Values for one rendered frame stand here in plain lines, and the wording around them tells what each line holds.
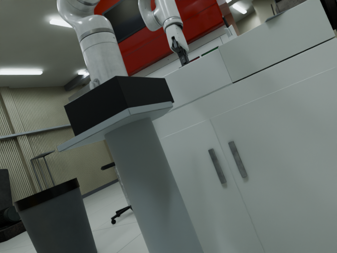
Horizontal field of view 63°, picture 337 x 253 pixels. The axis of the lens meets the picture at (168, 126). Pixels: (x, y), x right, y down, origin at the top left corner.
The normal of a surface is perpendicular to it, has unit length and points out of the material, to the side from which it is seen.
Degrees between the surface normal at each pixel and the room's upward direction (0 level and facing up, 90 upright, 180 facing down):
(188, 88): 90
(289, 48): 90
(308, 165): 90
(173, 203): 90
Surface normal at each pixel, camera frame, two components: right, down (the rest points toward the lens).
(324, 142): -0.40, 0.11
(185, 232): 0.65, -0.30
